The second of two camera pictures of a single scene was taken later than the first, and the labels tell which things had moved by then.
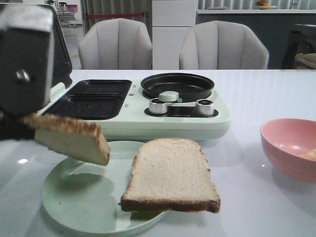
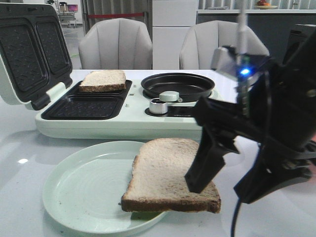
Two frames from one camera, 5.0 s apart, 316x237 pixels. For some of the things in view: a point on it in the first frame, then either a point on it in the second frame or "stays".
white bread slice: (170, 174) stays
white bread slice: (83, 141) -> (103, 80)
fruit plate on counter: (262, 4) stays
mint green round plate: (88, 197) stays
